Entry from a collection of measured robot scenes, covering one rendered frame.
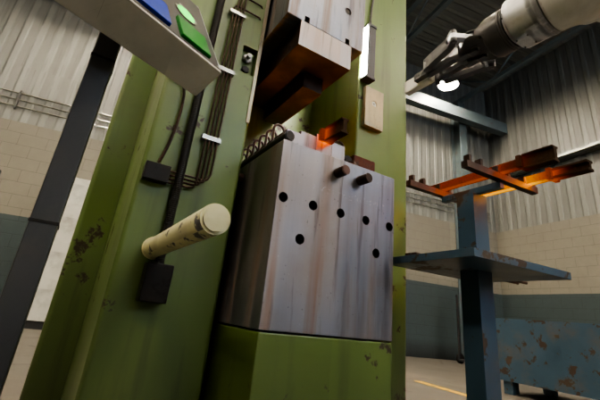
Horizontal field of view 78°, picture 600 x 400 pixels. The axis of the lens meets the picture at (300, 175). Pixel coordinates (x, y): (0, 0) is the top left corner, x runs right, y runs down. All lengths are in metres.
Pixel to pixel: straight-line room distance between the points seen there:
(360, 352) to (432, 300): 7.99
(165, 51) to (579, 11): 0.67
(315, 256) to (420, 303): 7.87
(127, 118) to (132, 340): 0.84
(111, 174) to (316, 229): 0.81
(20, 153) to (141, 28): 6.75
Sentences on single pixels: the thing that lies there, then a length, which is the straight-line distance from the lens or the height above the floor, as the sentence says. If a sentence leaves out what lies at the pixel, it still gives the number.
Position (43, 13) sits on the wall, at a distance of 8.69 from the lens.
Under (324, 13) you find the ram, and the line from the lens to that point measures 1.32.
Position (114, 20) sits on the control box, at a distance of 0.74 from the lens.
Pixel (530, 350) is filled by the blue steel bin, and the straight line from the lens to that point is 4.63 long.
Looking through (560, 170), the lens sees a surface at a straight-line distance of 1.27.
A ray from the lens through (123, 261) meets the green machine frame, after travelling 0.96.
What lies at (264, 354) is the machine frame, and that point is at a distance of 0.85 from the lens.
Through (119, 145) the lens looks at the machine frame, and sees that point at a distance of 1.48.
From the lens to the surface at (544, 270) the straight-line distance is 1.19.
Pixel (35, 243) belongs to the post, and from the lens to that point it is 0.71.
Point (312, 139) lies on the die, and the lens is 1.05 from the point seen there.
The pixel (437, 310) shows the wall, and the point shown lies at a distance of 9.01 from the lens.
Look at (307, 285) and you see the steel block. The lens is 0.89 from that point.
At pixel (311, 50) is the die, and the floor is 1.27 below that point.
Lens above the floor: 0.50
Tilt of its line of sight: 21 degrees up
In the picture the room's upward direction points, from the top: 6 degrees clockwise
